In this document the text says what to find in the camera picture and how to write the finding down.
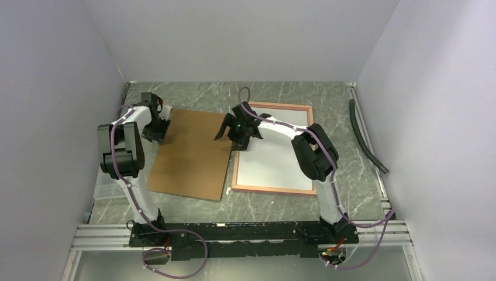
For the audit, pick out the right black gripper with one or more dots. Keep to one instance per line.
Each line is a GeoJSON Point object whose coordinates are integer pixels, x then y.
{"type": "Point", "coordinates": [238, 143]}

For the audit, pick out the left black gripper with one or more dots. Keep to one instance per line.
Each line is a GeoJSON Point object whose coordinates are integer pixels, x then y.
{"type": "Point", "coordinates": [159, 136]}

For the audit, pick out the brown backing board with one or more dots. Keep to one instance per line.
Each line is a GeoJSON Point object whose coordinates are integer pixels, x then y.
{"type": "Point", "coordinates": [190, 162]}

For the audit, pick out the blue landscape photo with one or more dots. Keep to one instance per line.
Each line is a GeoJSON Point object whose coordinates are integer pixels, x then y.
{"type": "Point", "coordinates": [275, 155]}

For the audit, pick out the pink wooden picture frame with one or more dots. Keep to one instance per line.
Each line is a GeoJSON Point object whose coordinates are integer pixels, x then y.
{"type": "Point", "coordinates": [271, 190]}

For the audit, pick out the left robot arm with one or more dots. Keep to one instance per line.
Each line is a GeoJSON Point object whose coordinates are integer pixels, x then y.
{"type": "Point", "coordinates": [122, 157]}

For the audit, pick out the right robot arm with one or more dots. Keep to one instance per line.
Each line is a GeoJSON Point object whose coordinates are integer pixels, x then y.
{"type": "Point", "coordinates": [315, 154]}

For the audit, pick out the clear plastic screw box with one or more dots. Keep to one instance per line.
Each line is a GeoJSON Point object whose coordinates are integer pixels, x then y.
{"type": "Point", "coordinates": [107, 188]}

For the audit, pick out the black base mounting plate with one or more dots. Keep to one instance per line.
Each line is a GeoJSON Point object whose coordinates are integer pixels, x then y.
{"type": "Point", "coordinates": [240, 239]}

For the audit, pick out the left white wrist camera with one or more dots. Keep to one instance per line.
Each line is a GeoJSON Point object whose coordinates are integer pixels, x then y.
{"type": "Point", "coordinates": [164, 110]}

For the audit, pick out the aluminium extrusion rail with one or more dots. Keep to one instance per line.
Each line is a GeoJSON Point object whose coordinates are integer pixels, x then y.
{"type": "Point", "coordinates": [115, 237]}

